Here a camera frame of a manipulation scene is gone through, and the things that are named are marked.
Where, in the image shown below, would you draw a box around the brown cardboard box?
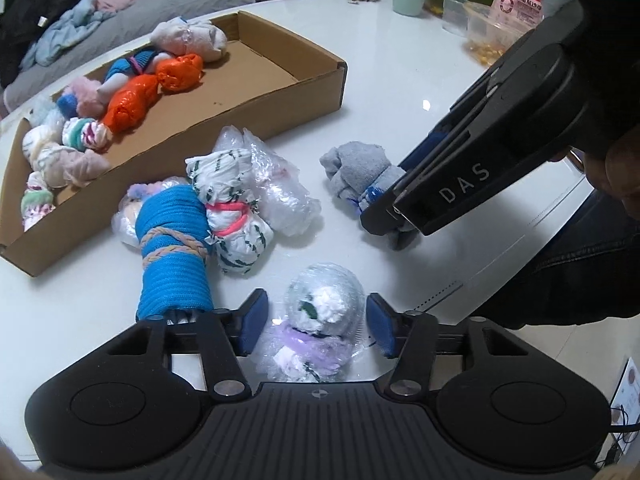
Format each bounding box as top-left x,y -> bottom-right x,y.
0,10 -> 348,277

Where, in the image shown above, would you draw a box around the clear plastic food container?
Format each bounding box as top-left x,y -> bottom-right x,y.
462,0 -> 538,68

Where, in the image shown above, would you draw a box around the blue roll with rope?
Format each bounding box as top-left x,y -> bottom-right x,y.
135,185 -> 216,323

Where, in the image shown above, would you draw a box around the grey sock bundle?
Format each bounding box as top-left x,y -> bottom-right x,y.
319,142 -> 416,251

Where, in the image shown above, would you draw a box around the clear bubble wrap bundle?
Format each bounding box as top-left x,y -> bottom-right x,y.
212,125 -> 323,236

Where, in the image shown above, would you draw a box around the bubble-wrapped bundle purple tie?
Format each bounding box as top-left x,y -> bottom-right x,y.
257,262 -> 371,386

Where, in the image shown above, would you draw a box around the black garment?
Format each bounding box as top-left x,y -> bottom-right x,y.
0,0 -> 86,91

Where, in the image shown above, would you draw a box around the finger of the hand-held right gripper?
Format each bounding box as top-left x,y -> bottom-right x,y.
397,67 -> 506,183
359,185 -> 418,252

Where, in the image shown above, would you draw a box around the cream cloth bundle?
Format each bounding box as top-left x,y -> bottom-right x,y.
149,16 -> 228,62

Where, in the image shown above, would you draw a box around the small orange bundle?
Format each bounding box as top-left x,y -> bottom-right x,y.
156,52 -> 205,93

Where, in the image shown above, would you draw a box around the pile of clothes on sofa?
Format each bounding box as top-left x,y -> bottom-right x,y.
20,0 -> 156,68

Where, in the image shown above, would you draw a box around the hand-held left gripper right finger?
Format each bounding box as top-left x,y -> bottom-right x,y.
365,292 -> 521,403

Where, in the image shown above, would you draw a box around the large orange bundle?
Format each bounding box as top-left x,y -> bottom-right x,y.
99,74 -> 162,133

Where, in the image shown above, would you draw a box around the person's dark jeans leg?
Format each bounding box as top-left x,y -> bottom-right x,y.
477,190 -> 640,332

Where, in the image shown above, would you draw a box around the pastel bubble-wrapped bundle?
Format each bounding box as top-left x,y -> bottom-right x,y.
111,176 -> 173,249

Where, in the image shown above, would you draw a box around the pale pink cloth bundle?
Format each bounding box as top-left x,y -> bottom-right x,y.
42,149 -> 112,190

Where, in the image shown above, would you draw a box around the clear plastic cup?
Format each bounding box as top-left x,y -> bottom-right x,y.
441,0 -> 481,37

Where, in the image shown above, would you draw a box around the pastel green pink bundle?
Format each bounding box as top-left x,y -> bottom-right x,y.
20,171 -> 55,233

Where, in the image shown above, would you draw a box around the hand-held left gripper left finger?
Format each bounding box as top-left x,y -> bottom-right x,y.
120,287 -> 271,403

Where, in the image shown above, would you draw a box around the black cable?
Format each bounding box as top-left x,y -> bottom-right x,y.
607,402 -> 640,461

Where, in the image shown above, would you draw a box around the white green bundle pink tie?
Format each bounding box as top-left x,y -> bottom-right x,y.
185,150 -> 276,275

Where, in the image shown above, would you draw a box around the person's right hand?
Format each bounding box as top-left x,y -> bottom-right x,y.
582,130 -> 640,216

